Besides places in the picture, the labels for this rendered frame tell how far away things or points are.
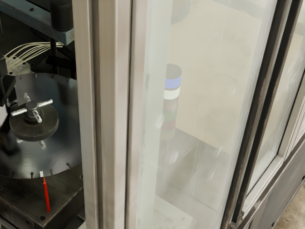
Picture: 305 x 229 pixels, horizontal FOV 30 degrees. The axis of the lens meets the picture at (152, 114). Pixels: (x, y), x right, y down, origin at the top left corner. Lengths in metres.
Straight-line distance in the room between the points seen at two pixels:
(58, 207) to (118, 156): 0.76
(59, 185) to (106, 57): 0.90
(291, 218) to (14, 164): 1.41
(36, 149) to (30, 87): 0.20
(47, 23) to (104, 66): 0.99
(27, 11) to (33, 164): 0.43
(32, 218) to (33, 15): 0.52
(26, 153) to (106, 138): 0.75
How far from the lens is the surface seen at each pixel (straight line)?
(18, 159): 1.28
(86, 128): 0.55
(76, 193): 1.33
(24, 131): 1.32
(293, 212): 2.43
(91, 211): 0.67
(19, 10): 1.52
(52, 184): 1.35
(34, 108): 1.30
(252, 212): 1.46
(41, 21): 1.47
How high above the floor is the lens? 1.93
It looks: 47 degrees down
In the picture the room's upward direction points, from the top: 4 degrees clockwise
